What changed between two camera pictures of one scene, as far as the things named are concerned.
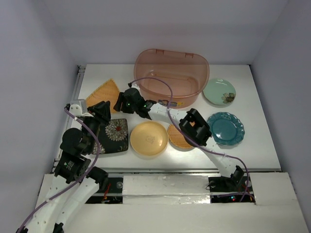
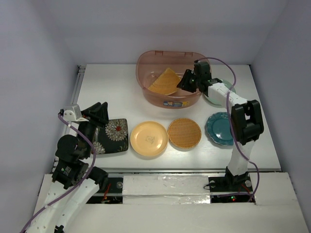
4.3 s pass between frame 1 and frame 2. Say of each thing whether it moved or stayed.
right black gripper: moved
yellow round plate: stayed
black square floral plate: stayed
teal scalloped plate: stayed
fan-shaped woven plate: moved
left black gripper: stayed
